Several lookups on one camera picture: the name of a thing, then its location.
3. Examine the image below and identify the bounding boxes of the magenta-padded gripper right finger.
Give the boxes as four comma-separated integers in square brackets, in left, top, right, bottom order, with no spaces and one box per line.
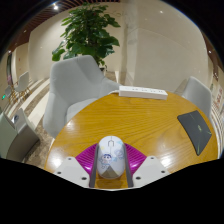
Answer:
[122,143,171,188]

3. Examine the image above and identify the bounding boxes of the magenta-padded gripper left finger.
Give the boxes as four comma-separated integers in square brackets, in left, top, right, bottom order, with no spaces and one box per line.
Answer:
[53,143,100,189]

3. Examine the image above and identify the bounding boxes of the white cartoon-print computer mouse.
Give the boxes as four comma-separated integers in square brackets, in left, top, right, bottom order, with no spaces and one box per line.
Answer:
[96,135,127,180]

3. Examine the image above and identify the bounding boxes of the black mouse pad green lines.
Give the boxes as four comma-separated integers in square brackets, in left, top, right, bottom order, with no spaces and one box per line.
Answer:
[176,110,213,157]

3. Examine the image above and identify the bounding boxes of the grey-green lounge chair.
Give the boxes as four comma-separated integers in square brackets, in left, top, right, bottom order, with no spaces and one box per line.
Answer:
[0,108,41,163]

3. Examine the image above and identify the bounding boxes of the white power strip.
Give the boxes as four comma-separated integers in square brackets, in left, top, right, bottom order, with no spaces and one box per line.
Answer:
[118,85,169,101]

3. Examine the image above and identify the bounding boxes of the grey shell armchair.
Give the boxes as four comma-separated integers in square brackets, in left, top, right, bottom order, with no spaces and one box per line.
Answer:
[181,75,214,121]
[42,54,121,139]

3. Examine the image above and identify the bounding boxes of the white chair wooden legs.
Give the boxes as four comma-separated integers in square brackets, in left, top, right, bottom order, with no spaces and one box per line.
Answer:
[13,70,31,101]

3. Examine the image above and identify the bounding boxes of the red and white standing sign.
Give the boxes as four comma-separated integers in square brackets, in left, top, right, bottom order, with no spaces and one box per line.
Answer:
[214,84,224,111]

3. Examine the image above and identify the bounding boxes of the tall green potted plant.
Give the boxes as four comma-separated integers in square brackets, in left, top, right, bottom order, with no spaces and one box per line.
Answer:
[51,2,121,69]

